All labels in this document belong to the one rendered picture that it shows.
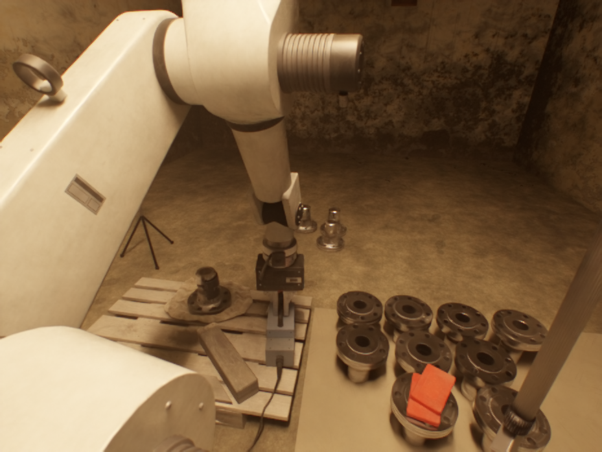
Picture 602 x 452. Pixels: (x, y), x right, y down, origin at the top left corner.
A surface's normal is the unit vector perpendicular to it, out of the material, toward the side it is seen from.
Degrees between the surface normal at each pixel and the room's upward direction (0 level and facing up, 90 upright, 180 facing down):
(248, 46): 76
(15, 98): 90
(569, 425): 0
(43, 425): 7
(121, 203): 90
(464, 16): 89
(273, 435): 0
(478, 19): 90
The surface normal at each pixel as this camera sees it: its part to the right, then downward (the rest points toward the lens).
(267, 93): -0.20, 0.83
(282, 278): 0.01, 0.44
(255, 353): 0.01, -0.90
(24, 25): 0.99, 0.08
